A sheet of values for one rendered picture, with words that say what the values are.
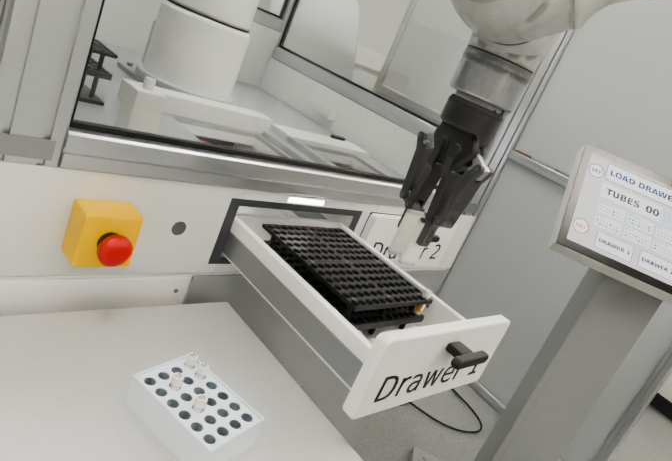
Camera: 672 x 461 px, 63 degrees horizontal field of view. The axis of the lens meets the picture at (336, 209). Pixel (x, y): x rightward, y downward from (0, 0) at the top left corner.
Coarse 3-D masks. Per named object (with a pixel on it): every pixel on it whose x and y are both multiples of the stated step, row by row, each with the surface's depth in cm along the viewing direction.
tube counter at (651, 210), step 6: (648, 204) 138; (654, 204) 138; (648, 210) 137; (654, 210) 137; (660, 210) 138; (666, 210) 138; (648, 216) 136; (654, 216) 137; (660, 216) 137; (666, 216) 137; (660, 222) 136; (666, 222) 136
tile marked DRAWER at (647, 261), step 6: (642, 252) 132; (648, 252) 132; (642, 258) 132; (648, 258) 132; (654, 258) 132; (660, 258) 132; (642, 264) 131; (648, 264) 131; (654, 264) 131; (660, 264) 132; (666, 264) 132; (648, 270) 131; (654, 270) 131; (660, 270) 131; (666, 270) 131; (660, 276) 130; (666, 276) 130
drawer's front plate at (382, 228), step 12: (372, 216) 103; (384, 216) 104; (396, 216) 108; (372, 228) 103; (384, 228) 105; (396, 228) 108; (444, 228) 120; (456, 228) 123; (372, 240) 105; (384, 240) 107; (444, 240) 122; (432, 252) 121; (444, 252) 125; (396, 264) 114; (420, 264) 120; (432, 264) 124
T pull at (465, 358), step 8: (448, 344) 69; (456, 344) 69; (456, 352) 68; (464, 352) 68; (472, 352) 69; (480, 352) 70; (456, 360) 65; (464, 360) 66; (472, 360) 67; (480, 360) 69; (456, 368) 65
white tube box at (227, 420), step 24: (144, 384) 57; (168, 384) 59; (192, 384) 61; (216, 384) 62; (144, 408) 57; (168, 408) 56; (192, 408) 58; (216, 408) 59; (240, 408) 60; (168, 432) 56; (192, 432) 54; (216, 432) 56; (240, 432) 57; (192, 456) 54; (216, 456) 54
